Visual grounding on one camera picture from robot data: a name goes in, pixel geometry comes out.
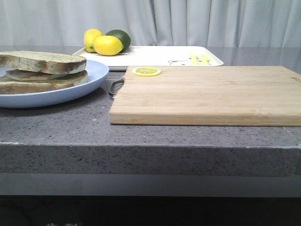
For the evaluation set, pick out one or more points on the light blue round plate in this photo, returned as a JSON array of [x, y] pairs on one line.
[[97, 73]]

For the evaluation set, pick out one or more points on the bread slice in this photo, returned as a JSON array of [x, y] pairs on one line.
[[11, 86], [45, 62]]

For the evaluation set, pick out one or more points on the cream white serving tray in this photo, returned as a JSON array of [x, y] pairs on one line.
[[151, 56]]

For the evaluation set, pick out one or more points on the wooden cutting board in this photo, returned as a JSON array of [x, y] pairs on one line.
[[210, 96]]

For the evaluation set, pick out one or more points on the yellow lemon slice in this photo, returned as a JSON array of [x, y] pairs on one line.
[[146, 71]]

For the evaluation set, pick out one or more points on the yellow plastic fork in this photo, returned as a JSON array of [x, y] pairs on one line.
[[194, 59]]

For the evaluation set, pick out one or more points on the yellow plastic knife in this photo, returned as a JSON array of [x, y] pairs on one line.
[[205, 59]]

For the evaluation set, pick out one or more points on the green lime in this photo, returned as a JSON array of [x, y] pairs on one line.
[[122, 36]]

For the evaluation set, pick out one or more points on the yellow lemon front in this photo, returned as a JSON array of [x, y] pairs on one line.
[[107, 45]]

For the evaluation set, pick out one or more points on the yellow lemon left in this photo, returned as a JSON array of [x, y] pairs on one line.
[[89, 38]]

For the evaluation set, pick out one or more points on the grey curtain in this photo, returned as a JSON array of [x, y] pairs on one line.
[[208, 23]]

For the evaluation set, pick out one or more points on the metal cutting board handle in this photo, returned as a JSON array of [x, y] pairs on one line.
[[116, 86]]

